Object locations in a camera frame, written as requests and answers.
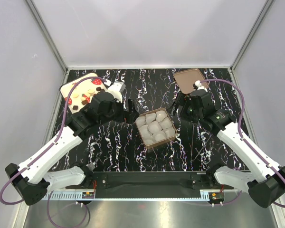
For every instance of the dark chocolate pair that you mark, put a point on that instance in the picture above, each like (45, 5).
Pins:
(99, 89)

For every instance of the strawberry pattern tray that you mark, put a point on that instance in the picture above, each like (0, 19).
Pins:
(86, 90)

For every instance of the rose gold chocolate box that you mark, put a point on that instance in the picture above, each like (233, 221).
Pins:
(156, 128)

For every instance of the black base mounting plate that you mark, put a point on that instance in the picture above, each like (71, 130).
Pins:
(152, 185)

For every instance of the rose gold box lid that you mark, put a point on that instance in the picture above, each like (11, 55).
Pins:
(187, 78)

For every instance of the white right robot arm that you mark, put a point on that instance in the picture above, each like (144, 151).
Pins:
(265, 181)

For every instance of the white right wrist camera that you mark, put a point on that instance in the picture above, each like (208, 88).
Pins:
(198, 86)

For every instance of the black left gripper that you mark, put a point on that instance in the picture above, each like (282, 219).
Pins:
(131, 111)

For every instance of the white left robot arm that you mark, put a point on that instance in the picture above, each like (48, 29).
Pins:
(32, 179)

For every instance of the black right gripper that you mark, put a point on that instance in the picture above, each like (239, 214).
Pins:
(179, 100)

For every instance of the metal tongs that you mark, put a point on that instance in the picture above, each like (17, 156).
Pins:
(200, 139)

